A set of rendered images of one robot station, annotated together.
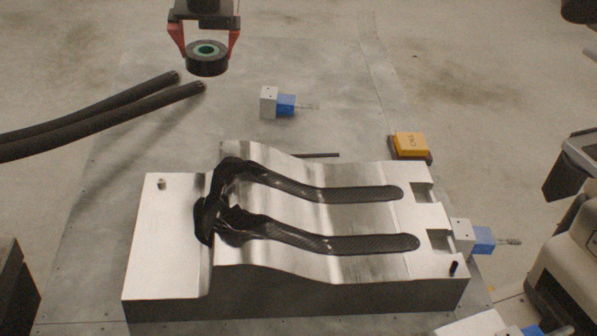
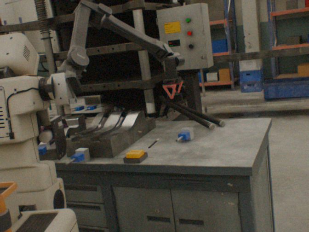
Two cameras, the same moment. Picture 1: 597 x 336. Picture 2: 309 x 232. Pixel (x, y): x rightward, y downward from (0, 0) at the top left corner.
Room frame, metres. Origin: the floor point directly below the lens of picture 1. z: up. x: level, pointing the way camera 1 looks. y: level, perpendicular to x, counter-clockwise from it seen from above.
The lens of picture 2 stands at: (1.82, -1.36, 1.31)
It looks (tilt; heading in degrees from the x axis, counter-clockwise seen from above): 12 degrees down; 125
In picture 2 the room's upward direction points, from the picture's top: 8 degrees counter-clockwise
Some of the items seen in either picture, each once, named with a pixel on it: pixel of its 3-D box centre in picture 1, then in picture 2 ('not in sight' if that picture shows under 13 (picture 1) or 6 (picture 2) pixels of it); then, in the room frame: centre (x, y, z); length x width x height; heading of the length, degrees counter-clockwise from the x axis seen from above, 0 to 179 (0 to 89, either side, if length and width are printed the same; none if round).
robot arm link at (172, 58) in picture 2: not in sight; (170, 62); (0.83, 0.22, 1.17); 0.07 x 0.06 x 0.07; 87
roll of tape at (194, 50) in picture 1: (206, 58); (174, 97); (0.84, 0.22, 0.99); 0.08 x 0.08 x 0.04
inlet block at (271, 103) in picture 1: (290, 104); (183, 136); (0.95, 0.06, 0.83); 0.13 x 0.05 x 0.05; 93
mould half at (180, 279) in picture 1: (294, 223); (113, 128); (0.56, 0.01, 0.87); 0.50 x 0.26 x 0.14; 101
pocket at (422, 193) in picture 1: (422, 199); (98, 141); (0.65, -0.20, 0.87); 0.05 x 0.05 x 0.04; 11
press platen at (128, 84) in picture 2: not in sight; (103, 88); (-0.17, 0.78, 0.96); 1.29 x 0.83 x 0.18; 11
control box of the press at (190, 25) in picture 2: not in sight; (193, 118); (0.64, 0.74, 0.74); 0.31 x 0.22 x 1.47; 11
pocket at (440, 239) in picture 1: (440, 248); (78, 141); (0.54, -0.22, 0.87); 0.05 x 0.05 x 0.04; 11
